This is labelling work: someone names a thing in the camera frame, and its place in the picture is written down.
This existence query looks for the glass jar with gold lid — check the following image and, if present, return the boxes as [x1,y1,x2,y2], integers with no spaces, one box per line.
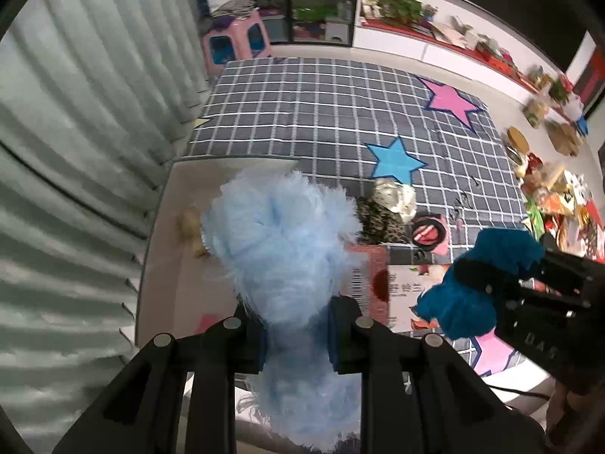
[505,127,532,164]

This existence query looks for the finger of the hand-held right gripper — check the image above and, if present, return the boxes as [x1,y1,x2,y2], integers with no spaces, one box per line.
[453,258,526,304]
[539,234,605,296]

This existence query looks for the teal fluffy cloth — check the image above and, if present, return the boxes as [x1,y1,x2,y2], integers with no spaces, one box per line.
[413,228,544,341]

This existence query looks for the group of black hairpins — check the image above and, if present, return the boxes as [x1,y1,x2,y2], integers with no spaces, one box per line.
[451,175,483,221]

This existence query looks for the glass door cabinet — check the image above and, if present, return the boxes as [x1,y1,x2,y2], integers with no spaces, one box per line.
[250,0,362,48]

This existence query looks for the pile of snack packets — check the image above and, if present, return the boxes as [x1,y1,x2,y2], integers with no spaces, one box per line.
[517,151,605,263]

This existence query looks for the light blue fluffy cloth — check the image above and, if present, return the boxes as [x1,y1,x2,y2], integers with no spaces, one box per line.
[201,170,365,452]

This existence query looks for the leopard print cloth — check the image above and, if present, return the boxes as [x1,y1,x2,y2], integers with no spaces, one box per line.
[354,197,408,246]

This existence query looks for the round red black case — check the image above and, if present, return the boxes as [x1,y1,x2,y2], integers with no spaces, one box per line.
[410,215,447,250]

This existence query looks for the black cable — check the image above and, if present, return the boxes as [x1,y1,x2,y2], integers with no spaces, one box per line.
[489,385,554,412]

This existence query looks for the grey checked star blanket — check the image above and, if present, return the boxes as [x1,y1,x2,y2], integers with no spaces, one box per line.
[182,57,530,379]

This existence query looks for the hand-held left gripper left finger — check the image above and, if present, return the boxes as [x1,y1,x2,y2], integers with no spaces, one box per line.
[52,305,270,454]

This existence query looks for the white red-topped ledge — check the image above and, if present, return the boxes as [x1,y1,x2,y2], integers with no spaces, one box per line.
[352,0,589,121]

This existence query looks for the beige fluffy cloth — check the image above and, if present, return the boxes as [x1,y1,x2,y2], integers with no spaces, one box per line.
[176,205,211,260]

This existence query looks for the pink plastic stool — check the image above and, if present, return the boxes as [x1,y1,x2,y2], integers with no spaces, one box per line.
[201,12,272,76]

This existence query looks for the fox printed cardboard box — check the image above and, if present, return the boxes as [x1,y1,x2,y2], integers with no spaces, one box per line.
[345,245,455,334]

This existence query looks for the white patterned scrunchie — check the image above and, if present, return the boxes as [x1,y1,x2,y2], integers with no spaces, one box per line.
[371,179,417,223]

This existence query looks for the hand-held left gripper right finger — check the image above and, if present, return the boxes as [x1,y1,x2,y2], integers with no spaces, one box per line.
[328,295,544,454]

